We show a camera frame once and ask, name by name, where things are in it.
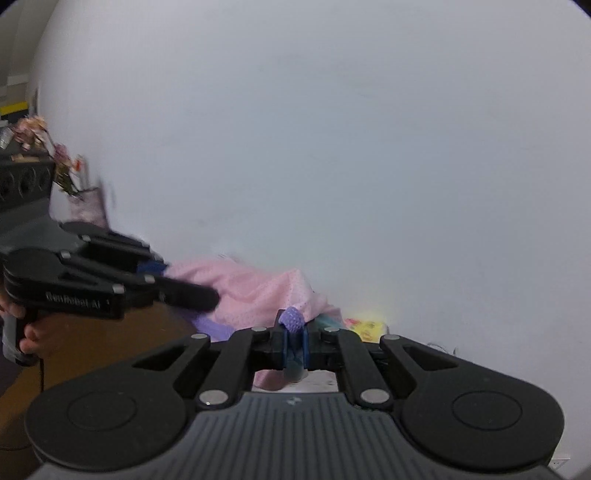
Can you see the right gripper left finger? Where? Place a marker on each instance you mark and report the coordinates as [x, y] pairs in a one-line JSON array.
[[214, 375]]

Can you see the flower bouquet in vase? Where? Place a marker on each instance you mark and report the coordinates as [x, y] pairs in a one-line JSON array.
[[32, 165]]

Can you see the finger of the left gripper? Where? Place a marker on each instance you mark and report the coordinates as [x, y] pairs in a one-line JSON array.
[[186, 295], [151, 267]]

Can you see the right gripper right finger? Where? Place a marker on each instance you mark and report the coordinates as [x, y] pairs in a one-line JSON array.
[[372, 375]]

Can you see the pink blue mesh garment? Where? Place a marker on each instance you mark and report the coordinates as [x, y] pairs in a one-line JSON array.
[[250, 297]]

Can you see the person's left hand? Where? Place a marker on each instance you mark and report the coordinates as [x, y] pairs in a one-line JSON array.
[[41, 337]]

